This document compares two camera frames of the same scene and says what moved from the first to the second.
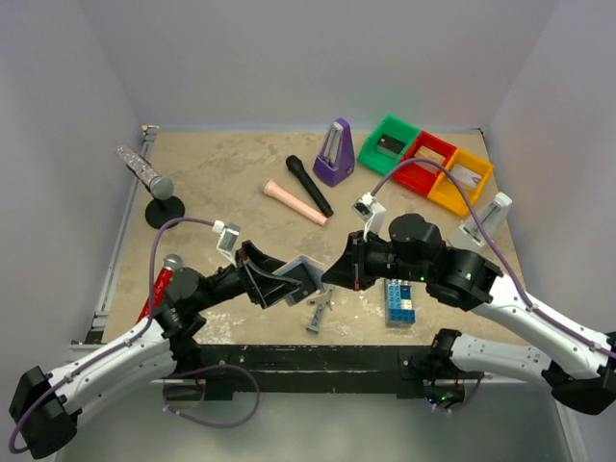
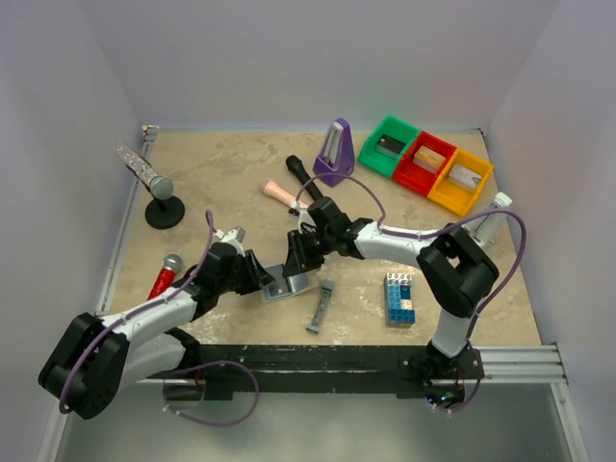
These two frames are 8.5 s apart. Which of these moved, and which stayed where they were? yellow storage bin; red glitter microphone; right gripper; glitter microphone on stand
Moved: right gripper
Stayed: yellow storage bin; glitter microphone on stand; red glitter microphone
